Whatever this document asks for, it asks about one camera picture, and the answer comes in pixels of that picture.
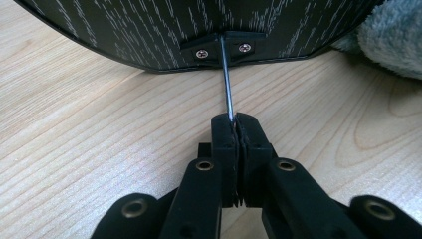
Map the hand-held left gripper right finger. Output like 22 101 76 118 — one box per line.
234 112 367 239

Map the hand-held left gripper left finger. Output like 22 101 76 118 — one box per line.
158 113 241 239

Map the light blue striped towel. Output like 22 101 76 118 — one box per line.
330 0 422 82

